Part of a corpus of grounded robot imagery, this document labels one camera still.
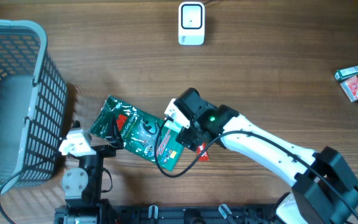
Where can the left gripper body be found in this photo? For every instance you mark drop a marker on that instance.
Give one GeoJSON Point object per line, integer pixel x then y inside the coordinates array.
{"type": "Point", "coordinates": [105, 151]}

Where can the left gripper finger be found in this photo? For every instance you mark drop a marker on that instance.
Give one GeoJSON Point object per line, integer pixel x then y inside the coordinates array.
{"type": "Point", "coordinates": [76, 124]}
{"type": "Point", "coordinates": [113, 135]}

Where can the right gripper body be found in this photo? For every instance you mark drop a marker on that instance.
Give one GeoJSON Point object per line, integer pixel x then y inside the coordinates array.
{"type": "Point", "coordinates": [186, 136]}

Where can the red coffee stick sachet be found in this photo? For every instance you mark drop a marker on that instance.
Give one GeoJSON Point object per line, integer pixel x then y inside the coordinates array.
{"type": "Point", "coordinates": [204, 156]}

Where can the green glove package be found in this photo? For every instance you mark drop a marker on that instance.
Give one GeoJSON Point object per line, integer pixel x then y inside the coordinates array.
{"type": "Point", "coordinates": [139, 130]}

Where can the green white small box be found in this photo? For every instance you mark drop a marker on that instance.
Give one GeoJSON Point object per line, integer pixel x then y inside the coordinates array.
{"type": "Point", "coordinates": [345, 73]}

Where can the red small carton box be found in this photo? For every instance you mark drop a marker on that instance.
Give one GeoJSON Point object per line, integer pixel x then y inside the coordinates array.
{"type": "Point", "coordinates": [350, 88]}

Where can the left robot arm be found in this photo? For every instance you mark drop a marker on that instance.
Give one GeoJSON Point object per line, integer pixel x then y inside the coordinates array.
{"type": "Point", "coordinates": [83, 185]}

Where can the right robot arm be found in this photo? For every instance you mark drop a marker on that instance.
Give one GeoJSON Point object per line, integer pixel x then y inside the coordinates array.
{"type": "Point", "coordinates": [324, 189]}

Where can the white barcode scanner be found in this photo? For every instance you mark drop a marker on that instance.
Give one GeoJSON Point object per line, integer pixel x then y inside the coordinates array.
{"type": "Point", "coordinates": [191, 23]}

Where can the grey plastic mesh basket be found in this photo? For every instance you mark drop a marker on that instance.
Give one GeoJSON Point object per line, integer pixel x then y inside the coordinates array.
{"type": "Point", "coordinates": [33, 99]}

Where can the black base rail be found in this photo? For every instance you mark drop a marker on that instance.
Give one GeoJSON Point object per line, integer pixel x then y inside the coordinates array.
{"type": "Point", "coordinates": [246, 214]}

